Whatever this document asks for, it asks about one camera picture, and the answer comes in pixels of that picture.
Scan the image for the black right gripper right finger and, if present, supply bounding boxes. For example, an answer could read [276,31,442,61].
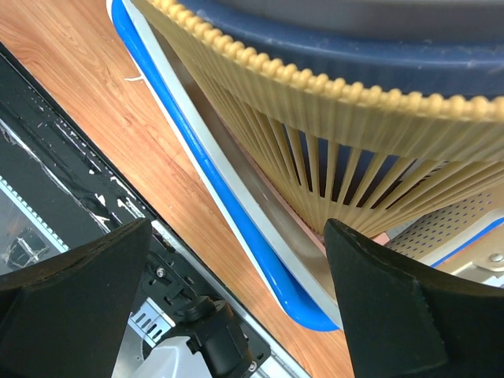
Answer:
[324,219,503,377]

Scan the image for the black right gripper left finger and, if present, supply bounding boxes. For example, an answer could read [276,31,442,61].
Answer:
[1,218,152,377]

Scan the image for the yellow slatted basket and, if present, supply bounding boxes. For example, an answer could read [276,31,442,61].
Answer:
[135,1,503,236]

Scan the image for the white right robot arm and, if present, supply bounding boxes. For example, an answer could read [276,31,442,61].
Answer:
[1,219,503,377]

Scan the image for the beige perforated basket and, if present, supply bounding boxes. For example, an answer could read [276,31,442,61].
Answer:
[121,0,504,328]

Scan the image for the blue rimmed white tub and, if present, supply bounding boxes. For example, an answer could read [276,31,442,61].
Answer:
[106,0,504,332]

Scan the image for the pink small tray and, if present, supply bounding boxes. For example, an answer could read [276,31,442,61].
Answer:
[247,153,391,247]

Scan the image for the grey bucket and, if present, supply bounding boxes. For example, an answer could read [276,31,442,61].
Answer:
[183,1,503,99]

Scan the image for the black mounting rail plate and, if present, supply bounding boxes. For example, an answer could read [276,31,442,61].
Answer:
[1,48,271,377]

